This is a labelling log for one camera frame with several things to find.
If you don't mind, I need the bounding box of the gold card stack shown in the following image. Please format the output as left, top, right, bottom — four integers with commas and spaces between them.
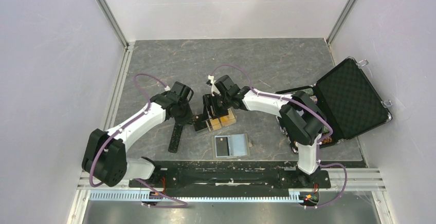
219, 108, 237, 127
207, 119, 222, 131

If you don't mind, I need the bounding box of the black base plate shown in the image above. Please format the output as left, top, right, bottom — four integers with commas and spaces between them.
145, 161, 331, 197

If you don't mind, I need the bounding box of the black glitter stick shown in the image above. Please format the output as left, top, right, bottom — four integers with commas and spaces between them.
168, 123, 184, 153

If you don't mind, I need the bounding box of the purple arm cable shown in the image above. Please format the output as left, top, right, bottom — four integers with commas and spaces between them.
88, 73, 189, 210
209, 64, 348, 210

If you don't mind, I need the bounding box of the black card stack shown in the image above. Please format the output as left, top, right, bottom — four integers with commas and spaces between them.
193, 114, 209, 132

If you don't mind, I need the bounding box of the clear acrylic card tray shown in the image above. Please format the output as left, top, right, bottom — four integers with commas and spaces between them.
193, 108, 237, 133

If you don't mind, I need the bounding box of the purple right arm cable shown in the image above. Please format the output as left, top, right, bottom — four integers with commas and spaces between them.
209, 64, 348, 210

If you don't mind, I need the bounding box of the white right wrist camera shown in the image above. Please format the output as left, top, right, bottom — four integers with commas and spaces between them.
206, 75, 221, 96

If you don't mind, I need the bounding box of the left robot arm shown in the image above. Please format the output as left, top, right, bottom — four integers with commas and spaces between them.
81, 82, 193, 187

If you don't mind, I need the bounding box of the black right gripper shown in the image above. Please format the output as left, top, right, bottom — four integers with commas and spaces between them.
202, 92, 231, 122

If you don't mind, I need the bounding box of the brown orange chip stack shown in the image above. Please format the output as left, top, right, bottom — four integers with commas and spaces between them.
321, 136, 333, 145

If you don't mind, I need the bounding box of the beige leather card holder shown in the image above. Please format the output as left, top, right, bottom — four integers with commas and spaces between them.
212, 134, 250, 160

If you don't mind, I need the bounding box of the black poker chip case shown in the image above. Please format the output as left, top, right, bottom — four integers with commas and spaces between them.
278, 57, 392, 148

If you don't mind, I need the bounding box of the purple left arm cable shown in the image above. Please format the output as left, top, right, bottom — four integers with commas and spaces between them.
88, 73, 189, 210

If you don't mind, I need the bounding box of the purple green chip stack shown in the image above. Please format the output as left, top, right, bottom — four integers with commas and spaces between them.
302, 88, 314, 96

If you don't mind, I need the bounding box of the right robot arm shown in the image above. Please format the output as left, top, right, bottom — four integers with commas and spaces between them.
207, 75, 333, 187

